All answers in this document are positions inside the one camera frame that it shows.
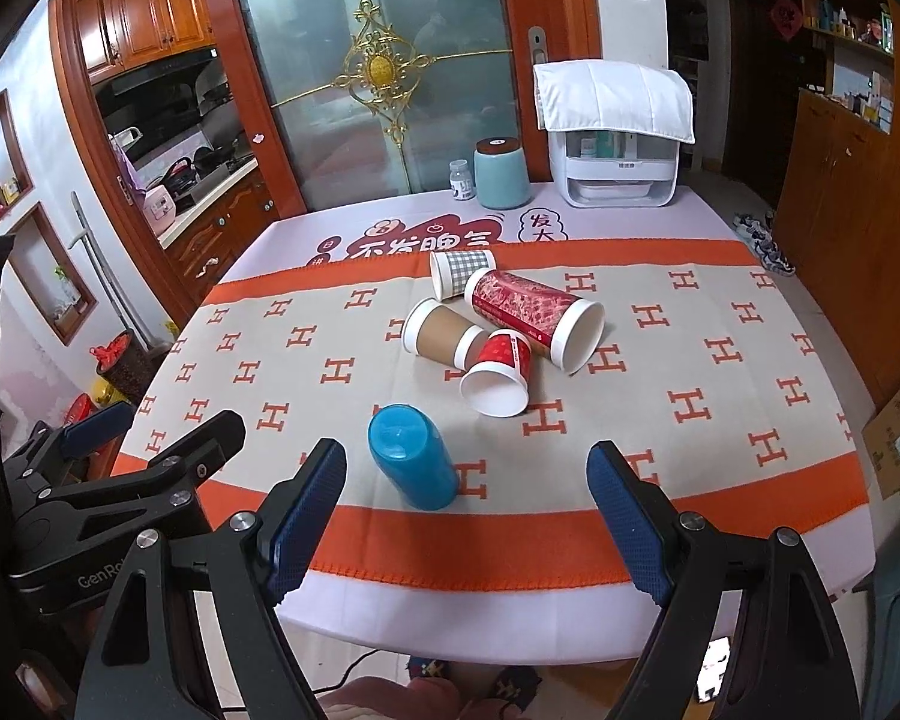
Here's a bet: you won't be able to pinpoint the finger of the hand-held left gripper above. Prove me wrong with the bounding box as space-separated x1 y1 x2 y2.
2 399 134 487
41 410 247 542

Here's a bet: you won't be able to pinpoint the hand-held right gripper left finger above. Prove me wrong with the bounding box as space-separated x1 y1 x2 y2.
79 437 348 720

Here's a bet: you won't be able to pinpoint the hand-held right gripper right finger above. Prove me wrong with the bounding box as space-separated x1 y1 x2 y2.
585 440 865 720

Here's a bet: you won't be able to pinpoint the blue plastic cup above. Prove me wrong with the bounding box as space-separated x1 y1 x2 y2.
367 403 461 512

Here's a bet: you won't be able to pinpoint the red and white paper cup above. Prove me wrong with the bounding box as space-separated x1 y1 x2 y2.
460 328 533 419

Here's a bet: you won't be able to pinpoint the brown paper cup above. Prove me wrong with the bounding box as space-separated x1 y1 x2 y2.
401 298 485 369

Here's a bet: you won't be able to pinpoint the tall red patterned paper cup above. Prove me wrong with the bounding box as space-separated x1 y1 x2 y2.
463 268 608 377

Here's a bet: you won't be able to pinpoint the checkered paper cup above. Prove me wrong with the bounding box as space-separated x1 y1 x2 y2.
429 247 498 302

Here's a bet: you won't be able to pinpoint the dark basket with red ribbon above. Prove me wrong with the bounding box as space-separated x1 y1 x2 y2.
92 328 156 404

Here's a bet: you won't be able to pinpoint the orange and beige patterned blanket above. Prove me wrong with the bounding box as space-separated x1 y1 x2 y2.
109 236 872 580

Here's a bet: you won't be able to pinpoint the metal pole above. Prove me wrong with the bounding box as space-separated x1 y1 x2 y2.
71 191 151 352

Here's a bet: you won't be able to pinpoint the pink clothing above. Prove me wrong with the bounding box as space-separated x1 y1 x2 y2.
322 676 462 720

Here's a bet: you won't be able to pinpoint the dark patterned slipper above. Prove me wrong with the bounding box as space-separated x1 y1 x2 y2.
461 664 545 717

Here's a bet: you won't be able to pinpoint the wooden kitchen base cabinets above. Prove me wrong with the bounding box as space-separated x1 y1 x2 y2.
157 165 284 310

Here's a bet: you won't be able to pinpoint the pink rice cooker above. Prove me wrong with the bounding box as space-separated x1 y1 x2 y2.
141 187 176 239

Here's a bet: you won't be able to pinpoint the cardboard box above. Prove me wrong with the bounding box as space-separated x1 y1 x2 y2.
860 369 900 535

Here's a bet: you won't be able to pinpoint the pink printed tablecloth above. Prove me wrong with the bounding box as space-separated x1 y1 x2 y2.
109 181 884 667

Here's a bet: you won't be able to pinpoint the pair of patterned shoes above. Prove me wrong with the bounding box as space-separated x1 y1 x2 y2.
733 211 797 276

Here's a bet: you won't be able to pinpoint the white countertop appliance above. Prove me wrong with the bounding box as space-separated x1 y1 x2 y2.
547 126 680 209

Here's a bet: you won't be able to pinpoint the black range hood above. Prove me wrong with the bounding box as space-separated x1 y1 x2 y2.
92 47 224 100

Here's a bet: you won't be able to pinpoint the teal canister with brown lid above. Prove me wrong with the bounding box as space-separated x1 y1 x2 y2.
472 137 532 210

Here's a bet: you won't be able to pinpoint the wooden floor cabinet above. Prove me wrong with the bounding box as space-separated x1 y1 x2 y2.
771 86 900 410

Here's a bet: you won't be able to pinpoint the frosted glass door gold ornament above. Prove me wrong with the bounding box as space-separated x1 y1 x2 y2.
225 0 516 212

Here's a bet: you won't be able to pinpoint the white quilted cloth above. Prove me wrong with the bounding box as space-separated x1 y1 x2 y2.
532 60 697 146

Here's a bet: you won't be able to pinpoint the red door decoration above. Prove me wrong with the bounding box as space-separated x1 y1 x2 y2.
767 0 806 38

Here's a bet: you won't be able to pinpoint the wooden framed wall niche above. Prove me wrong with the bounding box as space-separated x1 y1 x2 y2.
6 201 100 347
0 88 36 228

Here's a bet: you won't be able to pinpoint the black cable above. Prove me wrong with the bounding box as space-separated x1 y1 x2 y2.
217 649 391 717

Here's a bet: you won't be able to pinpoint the wooden kitchen wall cabinets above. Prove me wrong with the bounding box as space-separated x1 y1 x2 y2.
70 0 216 85

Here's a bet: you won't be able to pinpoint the wooden wall shelf with bottles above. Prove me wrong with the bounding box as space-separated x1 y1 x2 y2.
791 0 900 137

